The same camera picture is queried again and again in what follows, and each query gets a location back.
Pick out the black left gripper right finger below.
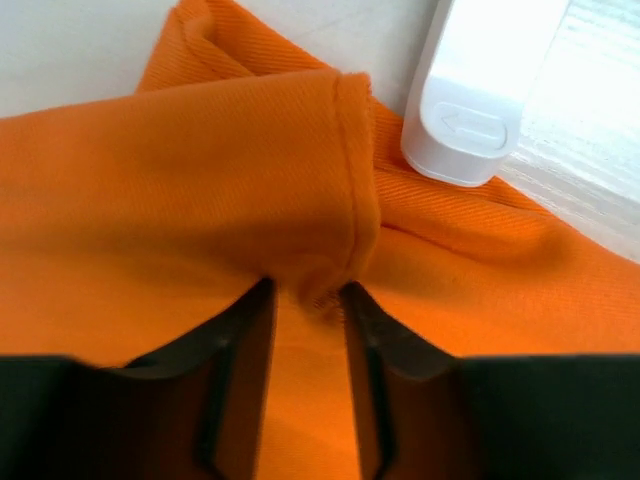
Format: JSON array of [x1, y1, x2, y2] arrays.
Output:
[[340, 283, 639, 479]]

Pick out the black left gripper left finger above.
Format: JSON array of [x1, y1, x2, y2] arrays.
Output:
[[1, 279, 276, 479]]

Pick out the orange trousers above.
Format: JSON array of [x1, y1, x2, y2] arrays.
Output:
[[1, 1, 639, 479]]

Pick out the white clothes rack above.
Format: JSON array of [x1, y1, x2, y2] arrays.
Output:
[[401, 0, 568, 187]]

